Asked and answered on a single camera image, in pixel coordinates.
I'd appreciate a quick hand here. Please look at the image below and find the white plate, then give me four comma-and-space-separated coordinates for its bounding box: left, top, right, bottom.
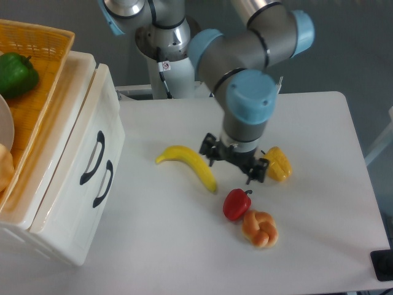
0, 96, 15, 150

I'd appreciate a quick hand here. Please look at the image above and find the yellow woven basket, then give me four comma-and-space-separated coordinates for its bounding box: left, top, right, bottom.
1, 19, 75, 207

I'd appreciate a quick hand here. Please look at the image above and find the yellow banana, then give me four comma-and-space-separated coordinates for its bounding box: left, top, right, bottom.
155, 145, 217, 193

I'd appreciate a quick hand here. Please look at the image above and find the white drawer cabinet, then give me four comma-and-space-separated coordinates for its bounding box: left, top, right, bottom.
0, 50, 99, 267

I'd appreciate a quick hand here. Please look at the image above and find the knotted bread roll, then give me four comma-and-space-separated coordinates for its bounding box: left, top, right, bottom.
241, 210, 279, 249

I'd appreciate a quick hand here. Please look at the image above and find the green bell pepper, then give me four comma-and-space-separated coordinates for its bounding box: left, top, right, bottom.
1, 52, 39, 99

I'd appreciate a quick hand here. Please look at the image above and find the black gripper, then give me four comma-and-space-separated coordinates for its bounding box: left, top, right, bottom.
199, 133, 269, 184

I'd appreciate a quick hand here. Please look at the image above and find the black device at edge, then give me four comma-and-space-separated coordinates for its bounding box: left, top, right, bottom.
370, 250, 392, 281

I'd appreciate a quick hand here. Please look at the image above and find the yellow bell pepper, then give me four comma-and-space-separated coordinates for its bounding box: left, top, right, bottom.
261, 146, 292, 182

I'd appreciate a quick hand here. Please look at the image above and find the white drawer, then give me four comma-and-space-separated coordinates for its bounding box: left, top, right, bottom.
52, 153, 123, 267
30, 64, 125, 250

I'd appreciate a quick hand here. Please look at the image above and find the bread roll in basket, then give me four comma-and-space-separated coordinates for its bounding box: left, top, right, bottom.
0, 144, 15, 192

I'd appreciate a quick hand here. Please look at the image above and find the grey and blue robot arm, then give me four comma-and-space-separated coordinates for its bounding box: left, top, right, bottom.
98, 1, 315, 182

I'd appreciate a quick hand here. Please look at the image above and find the red bell pepper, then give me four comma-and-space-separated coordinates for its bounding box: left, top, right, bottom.
222, 189, 252, 221

